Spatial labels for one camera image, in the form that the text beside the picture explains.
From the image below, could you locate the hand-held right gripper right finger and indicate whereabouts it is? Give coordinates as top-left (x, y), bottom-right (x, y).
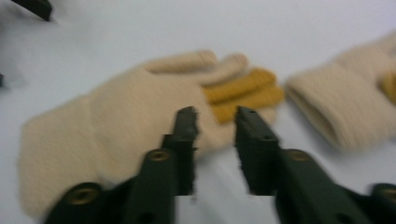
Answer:
top-left (234, 105), bottom-right (281, 197)

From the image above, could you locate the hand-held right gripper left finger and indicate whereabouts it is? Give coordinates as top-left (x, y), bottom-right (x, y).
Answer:
top-left (161, 105), bottom-right (199, 197)

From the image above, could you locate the beige knitted glove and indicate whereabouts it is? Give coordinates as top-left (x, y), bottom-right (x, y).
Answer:
top-left (17, 49), bottom-right (286, 219)
top-left (284, 30), bottom-right (396, 152)

